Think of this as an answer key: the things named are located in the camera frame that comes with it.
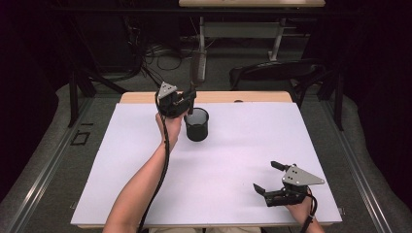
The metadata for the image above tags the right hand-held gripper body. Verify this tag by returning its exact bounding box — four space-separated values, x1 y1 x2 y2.
263 162 326 208

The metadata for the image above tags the person's right hand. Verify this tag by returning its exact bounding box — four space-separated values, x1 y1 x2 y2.
284 190 317 227

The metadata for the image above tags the wooden desk with white legs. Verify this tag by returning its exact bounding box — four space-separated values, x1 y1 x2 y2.
178 0 326 83

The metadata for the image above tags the black mesh pen cup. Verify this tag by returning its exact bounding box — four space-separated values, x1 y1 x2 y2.
183 107 210 143

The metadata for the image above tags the black metal frame stand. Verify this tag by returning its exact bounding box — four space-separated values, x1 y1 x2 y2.
316 68 345 132
66 68 129 128

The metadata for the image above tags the person's left hand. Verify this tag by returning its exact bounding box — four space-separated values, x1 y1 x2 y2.
154 110 189 150

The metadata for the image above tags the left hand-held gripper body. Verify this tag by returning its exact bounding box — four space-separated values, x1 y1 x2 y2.
154 81 189 119

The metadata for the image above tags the wooden table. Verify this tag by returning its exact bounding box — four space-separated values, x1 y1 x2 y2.
76 90 334 229

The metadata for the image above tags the aluminium floor rail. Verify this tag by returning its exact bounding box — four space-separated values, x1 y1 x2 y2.
5 96 95 233
319 99 394 233

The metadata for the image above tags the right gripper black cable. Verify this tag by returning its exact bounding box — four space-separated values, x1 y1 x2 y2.
300 185 320 233

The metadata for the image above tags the white table cover board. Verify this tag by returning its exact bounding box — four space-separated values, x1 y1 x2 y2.
70 102 343 226

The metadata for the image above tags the black office chair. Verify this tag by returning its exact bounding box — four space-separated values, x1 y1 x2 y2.
228 58 326 109

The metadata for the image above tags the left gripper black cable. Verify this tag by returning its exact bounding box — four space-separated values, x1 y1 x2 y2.
137 91 171 233

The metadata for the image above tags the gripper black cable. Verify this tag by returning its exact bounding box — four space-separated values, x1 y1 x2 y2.
300 185 320 233
137 91 171 233

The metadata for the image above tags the tangle of floor cables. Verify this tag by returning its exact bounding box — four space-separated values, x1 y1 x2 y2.
124 16 203 92

